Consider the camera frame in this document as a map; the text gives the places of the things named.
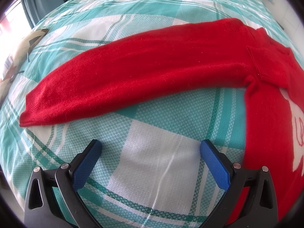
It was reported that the red knit sweater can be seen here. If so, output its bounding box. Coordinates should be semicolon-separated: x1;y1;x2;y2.
19;18;303;219

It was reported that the teal plaid bed sheet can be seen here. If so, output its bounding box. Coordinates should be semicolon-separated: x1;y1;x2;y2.
1;0;294;227

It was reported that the patterned cushion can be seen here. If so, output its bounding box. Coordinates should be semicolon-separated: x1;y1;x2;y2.
1;28;49;105

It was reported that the window with railing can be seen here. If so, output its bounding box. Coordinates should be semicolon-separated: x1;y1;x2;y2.
1;0;31;81

